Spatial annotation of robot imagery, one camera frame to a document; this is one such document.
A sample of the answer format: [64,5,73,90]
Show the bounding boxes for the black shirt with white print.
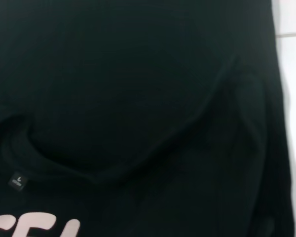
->
[0,0,296,237]

